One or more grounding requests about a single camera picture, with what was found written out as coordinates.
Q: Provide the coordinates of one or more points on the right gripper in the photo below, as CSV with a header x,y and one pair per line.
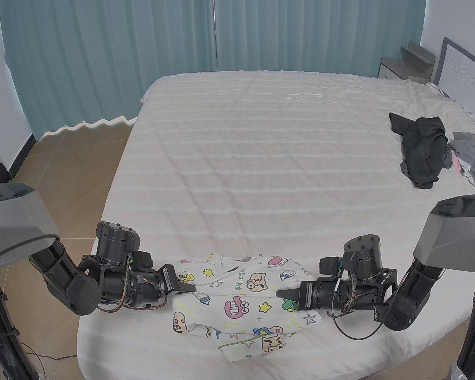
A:
x,y
328,295

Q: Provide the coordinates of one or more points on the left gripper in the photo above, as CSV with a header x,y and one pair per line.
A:
x,y
142,289

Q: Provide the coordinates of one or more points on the white printed pyjama top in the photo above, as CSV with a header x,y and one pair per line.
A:
x,y
241,303

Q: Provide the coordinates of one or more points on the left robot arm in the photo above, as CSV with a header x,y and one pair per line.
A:
x,y
59,275

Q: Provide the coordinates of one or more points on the bed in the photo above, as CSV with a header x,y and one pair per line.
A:
x,y
261,152

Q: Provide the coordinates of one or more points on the black garment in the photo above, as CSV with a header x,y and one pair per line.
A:
x,y
423,149

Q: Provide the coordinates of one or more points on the dark grey garment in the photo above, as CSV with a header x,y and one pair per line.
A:
x,y
447,160

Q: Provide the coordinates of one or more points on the pink garment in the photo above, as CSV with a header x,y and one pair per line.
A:
x,y
456,164

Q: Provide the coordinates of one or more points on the grey bedside table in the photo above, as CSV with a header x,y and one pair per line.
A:
x,y
399,67

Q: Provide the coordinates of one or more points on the blue-green curtain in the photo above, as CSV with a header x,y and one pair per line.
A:
x,y
320,22
103,34

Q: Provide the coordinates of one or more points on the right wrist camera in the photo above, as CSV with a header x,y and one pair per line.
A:
x,y
328,265

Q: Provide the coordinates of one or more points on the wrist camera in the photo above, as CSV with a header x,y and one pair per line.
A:
x,y
144,261
328,265

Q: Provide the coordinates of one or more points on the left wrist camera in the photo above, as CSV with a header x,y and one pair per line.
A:
x,y
144,261

